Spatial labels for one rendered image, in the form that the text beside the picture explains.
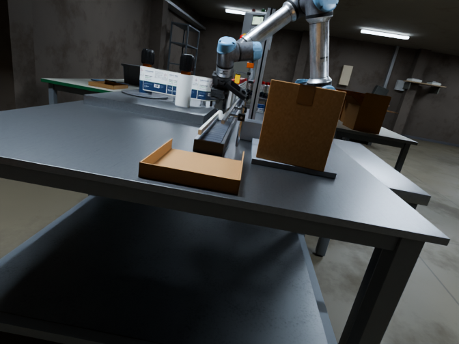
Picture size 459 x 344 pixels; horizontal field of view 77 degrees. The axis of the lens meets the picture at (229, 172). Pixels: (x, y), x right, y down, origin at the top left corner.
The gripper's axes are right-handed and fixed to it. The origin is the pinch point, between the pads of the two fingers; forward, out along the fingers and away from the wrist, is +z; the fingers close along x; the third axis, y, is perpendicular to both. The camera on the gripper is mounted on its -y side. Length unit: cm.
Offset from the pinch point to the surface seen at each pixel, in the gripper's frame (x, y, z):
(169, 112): -5.5, 30.7, 11.0
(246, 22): -65, -1, -18
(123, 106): -5, 56, 12
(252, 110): -34.4, -13.9, 22.0
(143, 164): 70, 12, -33
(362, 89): -818, -385, 427
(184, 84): -26.2, 27.7, 6.3
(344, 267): 23, -95, 95
